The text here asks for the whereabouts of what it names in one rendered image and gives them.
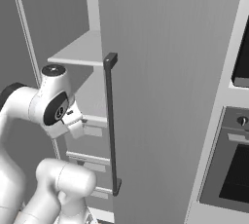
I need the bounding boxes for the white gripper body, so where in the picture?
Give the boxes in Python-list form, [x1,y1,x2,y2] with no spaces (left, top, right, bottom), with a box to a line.
[66,119,87,140]

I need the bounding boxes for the pale freezer rack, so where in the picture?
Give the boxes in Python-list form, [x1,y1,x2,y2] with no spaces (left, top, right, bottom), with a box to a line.
[92,185,114,201]
[65,150,112,167]
[81,114,109,129]

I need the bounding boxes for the grey freezer shelf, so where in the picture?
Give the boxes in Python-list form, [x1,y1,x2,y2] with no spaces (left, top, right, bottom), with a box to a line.
[47,29,105,67]

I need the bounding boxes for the open grey freezer door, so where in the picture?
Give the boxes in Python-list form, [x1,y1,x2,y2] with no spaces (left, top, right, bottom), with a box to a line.
[0,0,62,161]

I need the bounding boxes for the grey freezer compartment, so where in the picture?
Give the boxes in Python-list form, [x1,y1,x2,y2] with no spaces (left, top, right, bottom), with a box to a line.
[13,0,115,224]

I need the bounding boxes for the grey fridge door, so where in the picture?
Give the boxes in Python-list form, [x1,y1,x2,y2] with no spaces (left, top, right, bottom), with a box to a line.
[96,0,248,224]

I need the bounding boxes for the pale grey appliance cabinet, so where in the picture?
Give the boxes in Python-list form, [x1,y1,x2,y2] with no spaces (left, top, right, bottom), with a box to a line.
[183,0,249,224]

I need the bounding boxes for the steel oven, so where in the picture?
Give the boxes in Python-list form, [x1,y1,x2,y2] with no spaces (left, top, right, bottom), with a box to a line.
[197,105,249,214]

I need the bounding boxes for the dark oven knob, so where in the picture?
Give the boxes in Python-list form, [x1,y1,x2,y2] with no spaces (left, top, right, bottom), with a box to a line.
[236,116,249,127]

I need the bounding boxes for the black microwave oven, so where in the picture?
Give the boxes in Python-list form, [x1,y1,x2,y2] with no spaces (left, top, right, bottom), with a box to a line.
[231,16,249,89]

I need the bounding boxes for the dark fridge door handle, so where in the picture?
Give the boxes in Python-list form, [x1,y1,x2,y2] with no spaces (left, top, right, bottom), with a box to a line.
[102,52,123,198]

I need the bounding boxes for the pale oven door handle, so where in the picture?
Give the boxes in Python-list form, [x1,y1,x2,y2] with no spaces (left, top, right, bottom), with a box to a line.
[227,132,249,145]

